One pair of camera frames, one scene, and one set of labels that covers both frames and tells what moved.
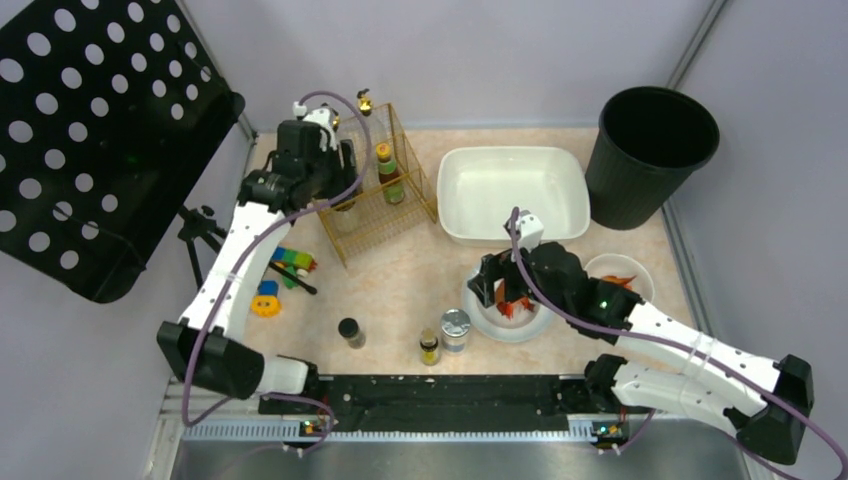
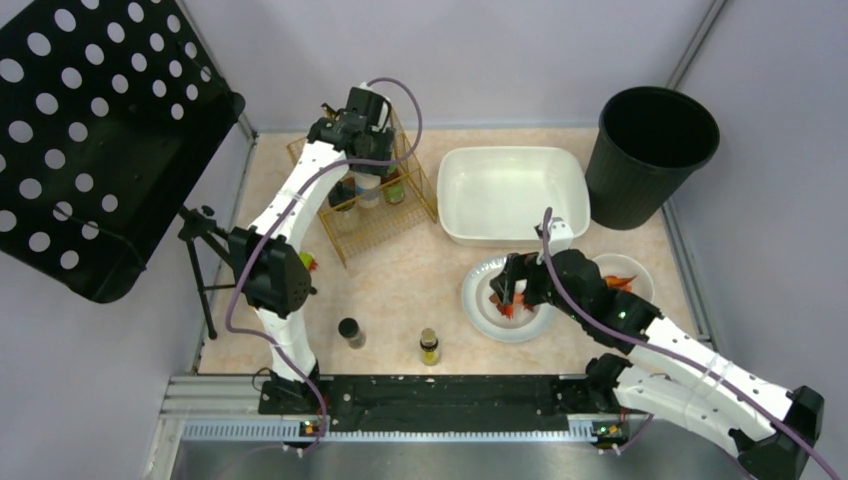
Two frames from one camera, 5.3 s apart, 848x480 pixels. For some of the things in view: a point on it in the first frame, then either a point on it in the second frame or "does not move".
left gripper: (346, 168) -> (370, 147)
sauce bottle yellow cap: (393, 189) does not move
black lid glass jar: (346, 218) does not move
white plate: (523, 324) does not move
